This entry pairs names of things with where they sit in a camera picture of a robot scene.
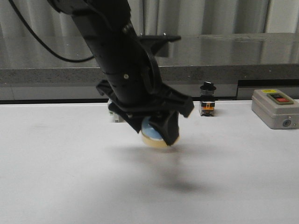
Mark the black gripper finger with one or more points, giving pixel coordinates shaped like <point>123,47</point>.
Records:
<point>166,124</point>
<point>134,121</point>

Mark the green illuminated push button switch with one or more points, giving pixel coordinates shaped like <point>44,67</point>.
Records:
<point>114,116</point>

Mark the grey pleated curtain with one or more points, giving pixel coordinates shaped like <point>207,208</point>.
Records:
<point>156,17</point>

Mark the blue and cream desk bell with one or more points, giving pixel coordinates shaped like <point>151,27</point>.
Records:
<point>150,136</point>

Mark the grey push button switch box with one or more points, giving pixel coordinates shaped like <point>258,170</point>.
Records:
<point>276,109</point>

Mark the black rotary selector switch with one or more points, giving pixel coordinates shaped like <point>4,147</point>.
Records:
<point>207,99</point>

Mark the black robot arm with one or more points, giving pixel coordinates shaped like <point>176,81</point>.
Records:
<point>107,30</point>

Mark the dark grey stone counter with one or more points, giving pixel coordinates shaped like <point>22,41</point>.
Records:
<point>237,64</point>

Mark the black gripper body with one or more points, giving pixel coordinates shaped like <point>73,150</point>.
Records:
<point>128,93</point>

